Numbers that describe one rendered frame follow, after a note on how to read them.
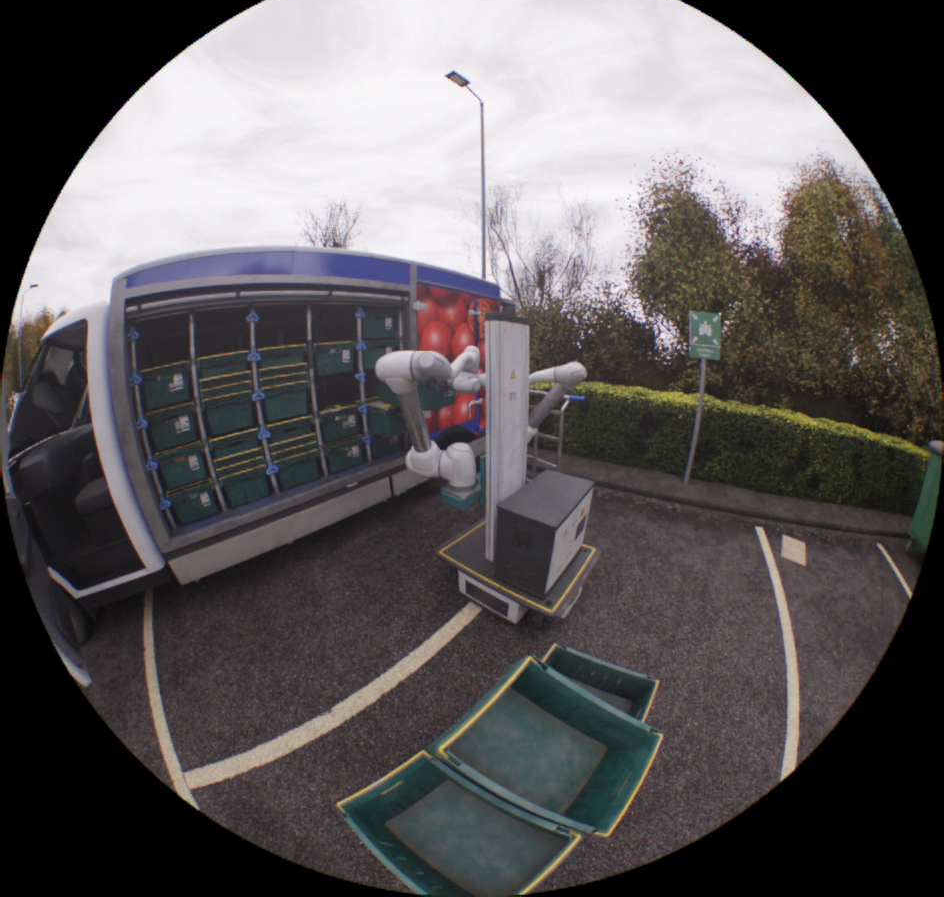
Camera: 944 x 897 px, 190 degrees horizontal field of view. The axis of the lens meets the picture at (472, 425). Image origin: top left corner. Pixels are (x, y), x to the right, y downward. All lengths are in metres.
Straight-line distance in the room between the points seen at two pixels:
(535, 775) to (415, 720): 0.73
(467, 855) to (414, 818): 0.25
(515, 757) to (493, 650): 0.88
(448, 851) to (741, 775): 1.35
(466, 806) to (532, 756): 0.33
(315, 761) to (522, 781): 0.98
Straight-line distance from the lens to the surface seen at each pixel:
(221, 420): 2.19
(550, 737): 1.19
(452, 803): 1.33
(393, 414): 2.37
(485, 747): 1.11
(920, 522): 5.30
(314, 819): 1.75
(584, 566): 1.91
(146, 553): 2.47
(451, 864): 1.29
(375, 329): 2.60
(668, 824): 1.81
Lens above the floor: 1.59
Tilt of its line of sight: 15 degrees down
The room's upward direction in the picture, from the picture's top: 1 degrees counter-clockwise
